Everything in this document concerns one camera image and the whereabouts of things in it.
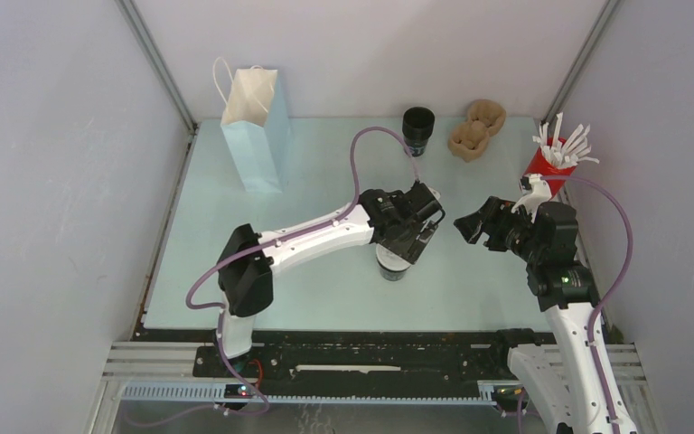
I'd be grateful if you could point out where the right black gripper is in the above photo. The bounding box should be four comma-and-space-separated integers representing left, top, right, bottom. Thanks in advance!
454, 195, 544, 263

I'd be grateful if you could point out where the white cup lid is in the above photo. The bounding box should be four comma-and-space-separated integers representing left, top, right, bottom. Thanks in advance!
376, 245, 411, 270

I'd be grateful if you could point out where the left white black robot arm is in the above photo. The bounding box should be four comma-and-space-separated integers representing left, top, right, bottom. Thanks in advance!
214, 181, 445, 377

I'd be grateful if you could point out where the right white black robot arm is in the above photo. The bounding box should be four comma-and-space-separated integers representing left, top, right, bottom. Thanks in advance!
454, 196, 638, 433

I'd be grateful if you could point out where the brown pulp cup carrier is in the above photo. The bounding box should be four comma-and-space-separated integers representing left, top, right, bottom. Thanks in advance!
447, 99, 507, 163

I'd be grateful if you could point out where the black paper cup stack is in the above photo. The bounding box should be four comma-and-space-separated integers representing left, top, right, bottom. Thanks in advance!
401, 107, 436, 157

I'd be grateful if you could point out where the red cup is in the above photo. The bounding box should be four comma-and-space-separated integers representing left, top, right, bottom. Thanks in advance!
520, 145, 576, 199

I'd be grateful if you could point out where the white wrapped straws bundle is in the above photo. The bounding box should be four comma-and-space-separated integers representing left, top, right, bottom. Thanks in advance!
532, 112, 600, 170

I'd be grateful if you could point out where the light blue paper bag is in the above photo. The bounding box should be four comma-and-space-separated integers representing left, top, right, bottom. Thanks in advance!
211, 56, 293, 193

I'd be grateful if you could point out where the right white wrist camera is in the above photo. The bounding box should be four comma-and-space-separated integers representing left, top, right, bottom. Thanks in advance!
511, 174, 554, 218

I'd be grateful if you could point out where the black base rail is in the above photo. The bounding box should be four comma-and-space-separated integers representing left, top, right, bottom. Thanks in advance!
102, 327, 648, 414

